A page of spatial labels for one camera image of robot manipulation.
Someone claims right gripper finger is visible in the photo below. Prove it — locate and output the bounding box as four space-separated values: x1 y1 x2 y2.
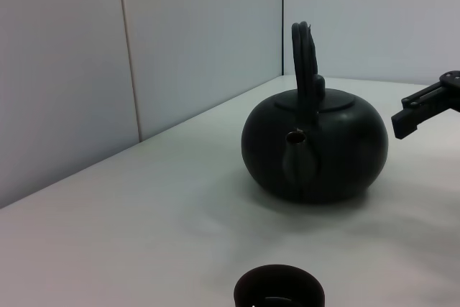
390 70 460 139

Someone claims small black teacup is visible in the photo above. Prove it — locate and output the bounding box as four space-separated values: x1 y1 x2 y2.
233 264 326 307

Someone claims black round teapot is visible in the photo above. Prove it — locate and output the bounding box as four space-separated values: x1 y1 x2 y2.
240 21 390 206

